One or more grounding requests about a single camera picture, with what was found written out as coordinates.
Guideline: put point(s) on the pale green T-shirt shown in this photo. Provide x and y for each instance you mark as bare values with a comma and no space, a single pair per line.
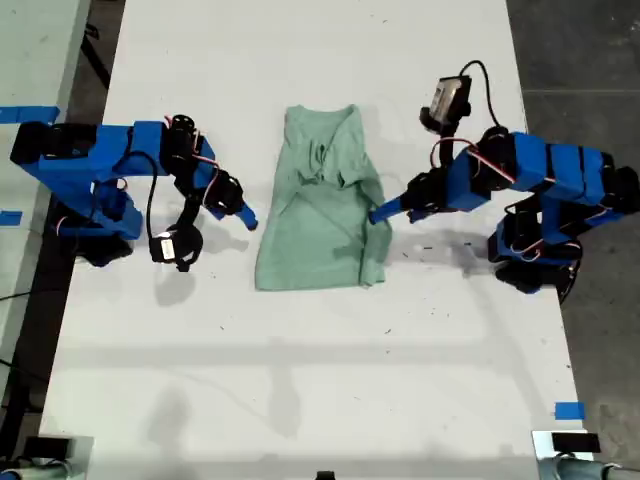
310,240

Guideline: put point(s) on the black camera box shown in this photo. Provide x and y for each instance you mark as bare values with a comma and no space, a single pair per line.
175,247
447,100

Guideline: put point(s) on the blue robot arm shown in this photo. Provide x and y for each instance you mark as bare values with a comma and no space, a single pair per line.
540,165
65,165

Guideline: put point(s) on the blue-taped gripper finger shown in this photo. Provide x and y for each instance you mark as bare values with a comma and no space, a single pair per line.
422,216
387,210
240,216

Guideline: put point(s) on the short blue tape strip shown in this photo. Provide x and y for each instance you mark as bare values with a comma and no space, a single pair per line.
10,218

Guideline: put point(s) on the small black box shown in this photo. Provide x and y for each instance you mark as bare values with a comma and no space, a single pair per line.
575,442
47,446

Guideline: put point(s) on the grey pipe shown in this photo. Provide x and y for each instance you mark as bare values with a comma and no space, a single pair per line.
580,470
30,472

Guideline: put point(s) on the long blue tape strip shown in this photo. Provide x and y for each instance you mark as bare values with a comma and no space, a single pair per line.
25,112

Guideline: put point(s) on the pale grey side table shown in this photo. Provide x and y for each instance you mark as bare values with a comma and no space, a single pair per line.
30,50

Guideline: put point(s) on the black camera stalk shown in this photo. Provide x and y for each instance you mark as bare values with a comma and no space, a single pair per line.
187,212
446,145

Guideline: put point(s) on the square blue tape piece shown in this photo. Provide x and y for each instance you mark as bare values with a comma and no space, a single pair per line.
570,411

